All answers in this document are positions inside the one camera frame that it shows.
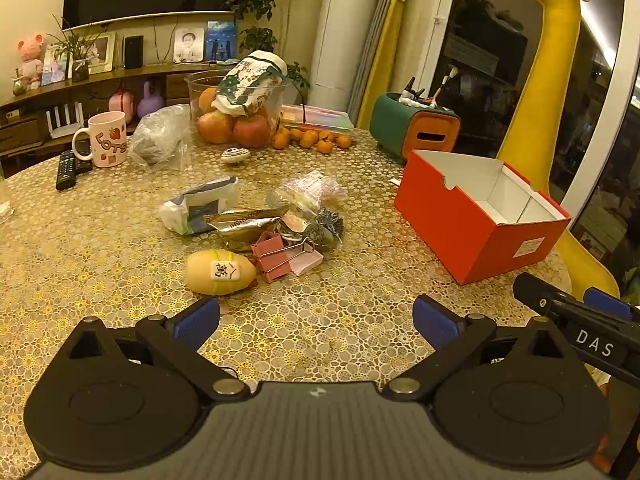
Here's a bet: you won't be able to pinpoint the clear pink-print packet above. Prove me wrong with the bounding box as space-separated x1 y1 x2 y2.
266 170 347 212

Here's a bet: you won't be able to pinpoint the white blue snack packet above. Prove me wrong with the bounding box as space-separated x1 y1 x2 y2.
160 177 241 236

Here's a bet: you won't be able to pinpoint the red apple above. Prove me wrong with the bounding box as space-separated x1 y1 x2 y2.
196 110 235 145
232 114 273 149

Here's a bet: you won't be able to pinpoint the pink bear figurine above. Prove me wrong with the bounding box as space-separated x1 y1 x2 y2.
17 35 47 89

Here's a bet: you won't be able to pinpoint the gold floral desktop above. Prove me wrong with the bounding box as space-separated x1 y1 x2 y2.
0 127 576 466

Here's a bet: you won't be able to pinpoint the yellow grey curtain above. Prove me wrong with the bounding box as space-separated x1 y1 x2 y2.
347 0 421 129

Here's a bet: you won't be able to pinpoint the red cardboard box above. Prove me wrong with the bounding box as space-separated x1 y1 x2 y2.
394 149 572 286

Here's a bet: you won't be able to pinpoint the purple kettlebell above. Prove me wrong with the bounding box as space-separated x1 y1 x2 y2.
137 81 166 119

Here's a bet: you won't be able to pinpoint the yellow egg-shaped toy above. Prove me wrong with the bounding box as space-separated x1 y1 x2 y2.
186 249 257 295

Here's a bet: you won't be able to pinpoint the green orange tissue box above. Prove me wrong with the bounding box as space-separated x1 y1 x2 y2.
369 91 462 163

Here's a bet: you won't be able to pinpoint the pile of tangerines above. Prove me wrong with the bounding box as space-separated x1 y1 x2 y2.
271 126 353 155

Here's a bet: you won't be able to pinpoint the clear plastic bag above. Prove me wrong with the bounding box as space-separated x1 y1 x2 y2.
129 105 194 171

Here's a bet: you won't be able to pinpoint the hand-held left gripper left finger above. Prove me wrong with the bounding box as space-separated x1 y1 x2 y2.
67 296 251 403

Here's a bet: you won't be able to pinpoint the pink kettlebell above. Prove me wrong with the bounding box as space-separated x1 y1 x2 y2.
109 87 137 124

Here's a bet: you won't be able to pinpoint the pink sticky notes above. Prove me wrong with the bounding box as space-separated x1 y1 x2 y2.
289 251 325 277

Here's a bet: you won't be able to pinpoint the potted orchid plant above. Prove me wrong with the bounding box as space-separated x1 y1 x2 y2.
47 15 103 84

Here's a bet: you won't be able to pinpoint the makeup brush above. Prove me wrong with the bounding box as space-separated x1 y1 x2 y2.
431 65 461 102

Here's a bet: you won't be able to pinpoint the pink mug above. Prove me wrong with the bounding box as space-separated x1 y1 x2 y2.
72 111 129 169

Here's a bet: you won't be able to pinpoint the white tower air conditioner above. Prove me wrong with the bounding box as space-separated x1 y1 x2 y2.
311 0 400 124

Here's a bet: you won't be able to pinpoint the black remote control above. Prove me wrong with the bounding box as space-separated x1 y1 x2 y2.
56 150 78 191

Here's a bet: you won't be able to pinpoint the glass fruit bowl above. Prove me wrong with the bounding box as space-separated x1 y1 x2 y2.
185 71 292 149

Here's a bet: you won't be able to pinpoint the wooden sideboard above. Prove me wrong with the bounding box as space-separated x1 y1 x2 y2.
0 9 241 157

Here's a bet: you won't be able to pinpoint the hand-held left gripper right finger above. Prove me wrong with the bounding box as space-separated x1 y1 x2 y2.
382 294 576 403

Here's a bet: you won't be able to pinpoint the yellow giraffe figure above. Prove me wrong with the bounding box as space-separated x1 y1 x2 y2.
495 0 622 306

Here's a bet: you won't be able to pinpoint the portrait photo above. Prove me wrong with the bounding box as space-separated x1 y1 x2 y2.
173 26 206 64

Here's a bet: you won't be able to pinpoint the white door frame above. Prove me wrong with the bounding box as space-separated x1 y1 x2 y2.
547 0 640 206

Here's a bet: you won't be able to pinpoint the blue photo card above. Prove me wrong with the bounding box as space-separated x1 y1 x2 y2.
206 21 237 61

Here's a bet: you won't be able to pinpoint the pink binder clip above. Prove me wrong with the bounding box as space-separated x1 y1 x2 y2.
250 237 313 283

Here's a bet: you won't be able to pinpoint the small picture card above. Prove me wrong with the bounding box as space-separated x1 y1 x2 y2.
42 44 69 86

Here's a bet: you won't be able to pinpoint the black speaker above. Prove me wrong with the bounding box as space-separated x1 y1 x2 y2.
123 35 145 70

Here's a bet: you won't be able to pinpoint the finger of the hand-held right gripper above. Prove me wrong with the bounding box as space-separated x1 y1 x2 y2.
584 287 633 321
512 272 640 347

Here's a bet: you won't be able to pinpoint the white green printed bag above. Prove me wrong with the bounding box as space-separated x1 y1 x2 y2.
211 51 289 118

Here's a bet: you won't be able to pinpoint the white router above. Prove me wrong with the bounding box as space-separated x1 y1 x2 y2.
46 102 86 140

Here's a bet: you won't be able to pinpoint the pastel plastic pencil case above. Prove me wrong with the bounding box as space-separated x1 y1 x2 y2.
279 104 354 136

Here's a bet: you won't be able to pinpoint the white photo frame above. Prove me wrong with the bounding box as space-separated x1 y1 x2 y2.
70 32 117 74

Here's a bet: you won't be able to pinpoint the dark glitter pouch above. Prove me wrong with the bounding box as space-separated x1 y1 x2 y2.
304 206 346 252

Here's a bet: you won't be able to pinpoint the silver foil pouch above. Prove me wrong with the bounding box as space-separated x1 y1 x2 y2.
204 206 292 252

